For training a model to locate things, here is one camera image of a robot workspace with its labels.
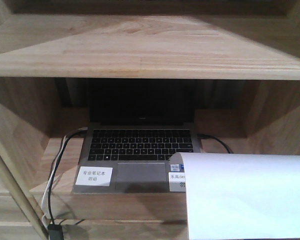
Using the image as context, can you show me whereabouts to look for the white paper sheets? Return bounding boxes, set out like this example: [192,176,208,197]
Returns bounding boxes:
[170,153,300,240]

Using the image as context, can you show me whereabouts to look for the grey open laptop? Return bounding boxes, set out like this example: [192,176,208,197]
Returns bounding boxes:
[72,78,200,194]

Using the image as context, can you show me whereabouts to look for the white label sticker right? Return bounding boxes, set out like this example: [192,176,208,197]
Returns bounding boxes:
[168,172,186,193]

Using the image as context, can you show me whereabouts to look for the white label sticker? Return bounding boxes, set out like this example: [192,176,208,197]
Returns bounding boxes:
[168,172,186,193]
[75,166,113,187]

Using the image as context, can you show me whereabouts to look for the white label sticker left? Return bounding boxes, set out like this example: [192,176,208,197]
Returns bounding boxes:
[75,166,113,187]

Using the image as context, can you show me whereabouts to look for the wooden shelf unit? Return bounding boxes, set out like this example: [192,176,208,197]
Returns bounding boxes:
[0,0,300,240]

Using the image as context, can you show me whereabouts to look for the black power adapter plug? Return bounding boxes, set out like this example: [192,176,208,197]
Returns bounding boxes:
[47,224,64,240]

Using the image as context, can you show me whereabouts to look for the black cable right of laptop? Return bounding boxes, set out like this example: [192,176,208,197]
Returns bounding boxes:
[199,134,235,155]

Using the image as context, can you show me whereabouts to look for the black cable of laptop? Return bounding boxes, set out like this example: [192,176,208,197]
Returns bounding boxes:
[199,134,235,155]
[47,129,87,226]

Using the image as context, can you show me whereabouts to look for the black cable left of laptop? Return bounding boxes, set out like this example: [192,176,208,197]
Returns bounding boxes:
[47,129,87,226]

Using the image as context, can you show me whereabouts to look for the white cable left of laptop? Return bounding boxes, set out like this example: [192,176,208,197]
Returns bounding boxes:
[40,126,88,227]

